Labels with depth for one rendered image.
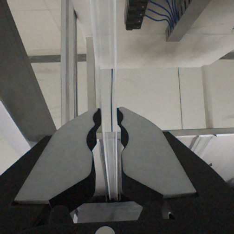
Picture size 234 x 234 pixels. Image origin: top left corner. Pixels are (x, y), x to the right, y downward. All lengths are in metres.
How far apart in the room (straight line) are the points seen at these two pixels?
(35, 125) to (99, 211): 0.18
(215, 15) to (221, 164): 0.50
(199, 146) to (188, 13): 0.40
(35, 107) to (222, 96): 2.34
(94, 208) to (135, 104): 1.68
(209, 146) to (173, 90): 1.88
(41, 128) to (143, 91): 1.81
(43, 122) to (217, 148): 0.22
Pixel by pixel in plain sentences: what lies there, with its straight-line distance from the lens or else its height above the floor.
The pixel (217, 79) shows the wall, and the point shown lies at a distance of 2.42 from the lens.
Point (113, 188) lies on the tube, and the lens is 0.24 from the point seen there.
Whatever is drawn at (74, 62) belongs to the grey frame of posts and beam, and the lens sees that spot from 0.46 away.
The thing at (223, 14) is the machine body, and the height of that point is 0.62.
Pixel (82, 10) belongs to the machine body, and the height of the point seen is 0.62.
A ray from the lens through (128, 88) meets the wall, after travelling 1.93.
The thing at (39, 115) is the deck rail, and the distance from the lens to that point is 0.19.
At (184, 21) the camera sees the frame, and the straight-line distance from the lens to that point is 0.54.
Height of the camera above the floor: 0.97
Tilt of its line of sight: 4 degrees down
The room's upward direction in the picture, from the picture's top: 178 degrees clockwise
